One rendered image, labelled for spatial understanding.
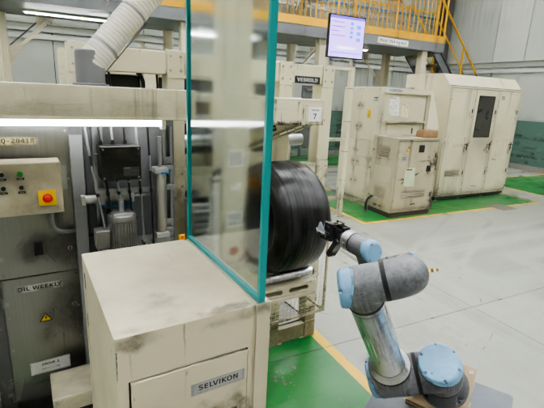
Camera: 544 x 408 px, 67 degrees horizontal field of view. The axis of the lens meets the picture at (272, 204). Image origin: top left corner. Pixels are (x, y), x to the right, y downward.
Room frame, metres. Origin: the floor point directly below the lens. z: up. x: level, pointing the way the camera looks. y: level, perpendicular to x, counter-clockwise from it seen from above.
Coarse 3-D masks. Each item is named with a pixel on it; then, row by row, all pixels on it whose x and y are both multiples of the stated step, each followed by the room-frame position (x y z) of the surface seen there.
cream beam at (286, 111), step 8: (280, 104) 2.29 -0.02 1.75; (288, 104) 2.32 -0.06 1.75; (296, 104) 2.34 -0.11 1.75; (304, 104) 2.38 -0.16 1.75; (312, 104) 2.40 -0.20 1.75; (320, 104) 2.43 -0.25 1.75; (280, 112) 2.29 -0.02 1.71; (288, 112) 2.32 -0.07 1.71; (296, 112) 2.34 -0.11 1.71; (304, 112) 2.38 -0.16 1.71; (280, 120) 2.29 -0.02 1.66; (288, 120) 2.32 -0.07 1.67; (296, 120) 2.35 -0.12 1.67; (304, 120) 2.38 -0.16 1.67
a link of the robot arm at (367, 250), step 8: (352, 240) 1.60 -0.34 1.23; (360, 240) 1.58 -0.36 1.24; (368, 240) 1.56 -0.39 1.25; (352, 248) 1.59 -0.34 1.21; (360, 248) 1.55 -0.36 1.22; (368, 248) 1.53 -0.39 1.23; (376, 248) 1.55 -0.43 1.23; (360, 256) 1.55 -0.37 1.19; (368, 256) 1.53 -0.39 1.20; (376, 256) 1.55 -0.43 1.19
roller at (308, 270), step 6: (288, 270) 1.98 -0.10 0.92; (294, 270) 1.98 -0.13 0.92; (300, 270) 1.99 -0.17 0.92; (306, 270) 2.01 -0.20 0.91; (312, 270) 2.03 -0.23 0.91; (270, 276) 1.90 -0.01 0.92; (276, 276) 1.91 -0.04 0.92; (282, 276) 1.93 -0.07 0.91; (288, 276) 1.94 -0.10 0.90; (294, 276) 1.96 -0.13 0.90; (300, 276) 1.99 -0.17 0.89; (270, 282) 1.89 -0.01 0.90; (276, 282) 1.91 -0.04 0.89
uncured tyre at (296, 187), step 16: (288, 160) 2.14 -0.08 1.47; (272, 176) 1.93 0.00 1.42; (288, 176) 1.93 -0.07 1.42; (304, 176) 1.97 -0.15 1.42; (272, 192) 1.89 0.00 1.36; (288, 192) 1.86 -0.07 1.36; (304, 192) 1.90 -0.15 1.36; (320, 192) 1.94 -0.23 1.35; (272, 208) 1.87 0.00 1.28; (288, 208) 1.82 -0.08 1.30; (304, 208) 1.85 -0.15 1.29; (320, 208) 1.90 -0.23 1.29; (272, 224) 2.34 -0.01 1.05; (288, 224) 1.81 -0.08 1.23; (304, 224) 1.83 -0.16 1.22; (272, 240) 2.28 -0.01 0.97; (288, 240) 1.80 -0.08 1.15; (304, 240) 1.83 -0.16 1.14; (320, 240) 1.88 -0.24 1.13; (272, 256) 1.86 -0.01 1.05; (288, 256) 1.82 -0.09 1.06; (304, 256) 1.87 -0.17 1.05; (320, 256) 1.96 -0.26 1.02; (272, 272) 1.93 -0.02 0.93
